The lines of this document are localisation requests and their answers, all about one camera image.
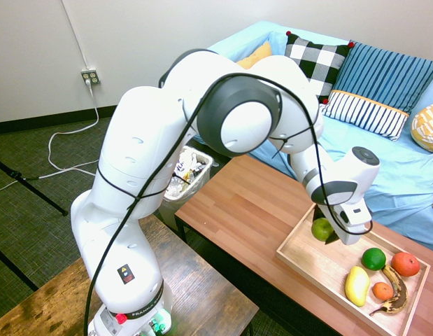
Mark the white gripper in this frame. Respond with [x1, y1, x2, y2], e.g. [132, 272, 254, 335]
[313, 199, 374, 246]

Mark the green apple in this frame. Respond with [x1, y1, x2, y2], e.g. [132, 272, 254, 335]
[311, 217, 335, 242]

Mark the wooden tray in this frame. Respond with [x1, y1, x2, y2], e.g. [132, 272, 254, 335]
[275, 202, 432, 336]

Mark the green lime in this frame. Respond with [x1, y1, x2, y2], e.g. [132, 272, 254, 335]
[361, 247, 387, 272]

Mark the yellow mango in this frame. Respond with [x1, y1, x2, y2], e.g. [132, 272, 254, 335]
[344, 265, 371, 308]

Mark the small orange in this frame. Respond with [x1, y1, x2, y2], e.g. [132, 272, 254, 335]
[371, 281, 395, 302]

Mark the red orange round fruit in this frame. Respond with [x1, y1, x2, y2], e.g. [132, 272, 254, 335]
[390, 251, 421, 278]

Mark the light blue covered sofa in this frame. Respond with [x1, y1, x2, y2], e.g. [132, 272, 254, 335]
[193, 20, 433, 253]

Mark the overripe brown banana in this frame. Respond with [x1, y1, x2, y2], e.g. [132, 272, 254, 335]
[369, 265, 409, 316]

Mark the white navy striped pillow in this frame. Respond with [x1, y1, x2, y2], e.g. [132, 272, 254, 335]
[320, 89, 411, 142]

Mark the white trash bin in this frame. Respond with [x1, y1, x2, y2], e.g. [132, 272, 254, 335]
[162, 146, 215, 203]

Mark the dark rustic wooden table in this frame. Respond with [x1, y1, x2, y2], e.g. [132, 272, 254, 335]
[0, 213, 260, 336]

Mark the yellow patterned pillow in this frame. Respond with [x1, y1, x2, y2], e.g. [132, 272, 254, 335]
[410, 101, 433, 154]

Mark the grey trash bin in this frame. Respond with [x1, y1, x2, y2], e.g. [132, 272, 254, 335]
[157, 194, 203, 232]

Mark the blue striped pillow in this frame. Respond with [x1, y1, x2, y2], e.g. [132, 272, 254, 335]
[332, 41, 433, 115]

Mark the black white checkered pillow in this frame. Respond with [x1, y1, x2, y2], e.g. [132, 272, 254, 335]
[283, 30, 355, 105]

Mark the plain orange pillow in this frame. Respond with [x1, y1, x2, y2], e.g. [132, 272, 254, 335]
[235, 41, 274, 70]

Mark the black tripod stand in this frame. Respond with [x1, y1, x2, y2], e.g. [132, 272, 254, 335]
[0, 155, 69, 293]

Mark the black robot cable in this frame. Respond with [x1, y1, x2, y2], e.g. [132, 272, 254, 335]
[83, 71, 374, 336]

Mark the white power cord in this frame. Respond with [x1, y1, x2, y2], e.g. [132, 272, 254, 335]
[0, 78, 100, 194]

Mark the wall power outlet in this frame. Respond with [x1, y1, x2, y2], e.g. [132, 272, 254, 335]
[80, 69, 101, 87]

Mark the black wall baseboard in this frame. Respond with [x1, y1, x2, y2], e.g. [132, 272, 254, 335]
[0, 104, 118, 136]

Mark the white wall cable conduit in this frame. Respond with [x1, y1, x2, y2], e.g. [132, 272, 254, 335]
[60, 0, 90, 71]

